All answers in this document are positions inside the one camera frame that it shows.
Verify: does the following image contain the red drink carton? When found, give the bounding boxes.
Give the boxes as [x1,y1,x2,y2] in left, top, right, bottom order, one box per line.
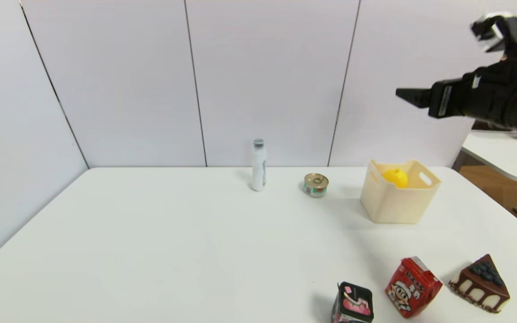
[385,257,443,319]

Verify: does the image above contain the black pink drink carton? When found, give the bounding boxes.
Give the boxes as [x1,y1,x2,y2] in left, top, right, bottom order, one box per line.
[332,282,374,323]

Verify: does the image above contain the yellow duck scooter toy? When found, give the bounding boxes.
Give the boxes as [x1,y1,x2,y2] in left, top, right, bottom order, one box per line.
[382,168,408,189]

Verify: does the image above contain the white side table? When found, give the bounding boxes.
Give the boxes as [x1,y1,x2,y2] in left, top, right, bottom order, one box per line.
[462,130,517,183]

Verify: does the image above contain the white bottle grey cap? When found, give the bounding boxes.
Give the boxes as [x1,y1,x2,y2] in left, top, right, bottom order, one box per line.
[251,139,267,192]

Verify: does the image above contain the cream white plastic box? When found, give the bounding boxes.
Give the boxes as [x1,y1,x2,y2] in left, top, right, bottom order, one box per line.
[360,159,442,224]

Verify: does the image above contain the small gold lid tin can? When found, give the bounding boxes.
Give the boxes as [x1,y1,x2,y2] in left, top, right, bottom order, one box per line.
[304,173,329,198]

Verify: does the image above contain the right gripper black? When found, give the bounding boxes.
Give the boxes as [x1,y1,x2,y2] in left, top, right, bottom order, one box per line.
[395,67,514,127]

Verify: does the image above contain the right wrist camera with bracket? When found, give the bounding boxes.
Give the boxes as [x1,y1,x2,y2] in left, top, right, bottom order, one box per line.
[471,13,517,57]

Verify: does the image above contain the chocolate blueberry cake slice toy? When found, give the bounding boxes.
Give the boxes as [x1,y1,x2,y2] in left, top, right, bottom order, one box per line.
[448,254,511,314]

